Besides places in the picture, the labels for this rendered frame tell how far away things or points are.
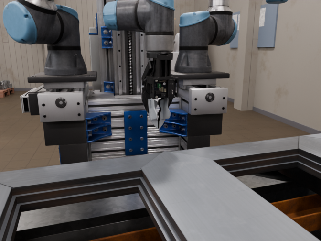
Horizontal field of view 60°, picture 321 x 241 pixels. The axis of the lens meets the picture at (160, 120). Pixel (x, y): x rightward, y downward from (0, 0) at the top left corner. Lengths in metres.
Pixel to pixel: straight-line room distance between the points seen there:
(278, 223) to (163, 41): 0.48
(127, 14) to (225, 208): 0.52
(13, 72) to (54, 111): 7.83
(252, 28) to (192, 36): 4.34
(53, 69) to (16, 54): 7.66
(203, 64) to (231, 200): 0.67
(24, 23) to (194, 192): 0.68
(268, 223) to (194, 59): 0.74
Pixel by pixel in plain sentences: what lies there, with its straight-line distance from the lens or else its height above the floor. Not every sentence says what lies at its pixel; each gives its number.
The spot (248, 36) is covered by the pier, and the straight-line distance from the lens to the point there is 5.38.
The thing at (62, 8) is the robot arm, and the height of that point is 1.26.
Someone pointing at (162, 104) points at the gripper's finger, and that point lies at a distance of 0.79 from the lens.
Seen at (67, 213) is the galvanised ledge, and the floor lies 0.68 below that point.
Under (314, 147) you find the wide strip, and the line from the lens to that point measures 0.88.
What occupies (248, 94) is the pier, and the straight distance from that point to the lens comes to 5.48.
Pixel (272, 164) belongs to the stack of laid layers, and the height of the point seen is 0.83.
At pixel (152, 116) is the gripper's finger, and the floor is 0.94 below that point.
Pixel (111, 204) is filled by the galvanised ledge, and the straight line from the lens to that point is 0.87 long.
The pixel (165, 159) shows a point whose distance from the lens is 0.69.
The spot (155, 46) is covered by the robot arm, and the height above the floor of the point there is 1.13.
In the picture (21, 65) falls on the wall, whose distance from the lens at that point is 8.68.
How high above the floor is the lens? 1.13
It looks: 14 degrees down
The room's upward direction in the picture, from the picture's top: straight up
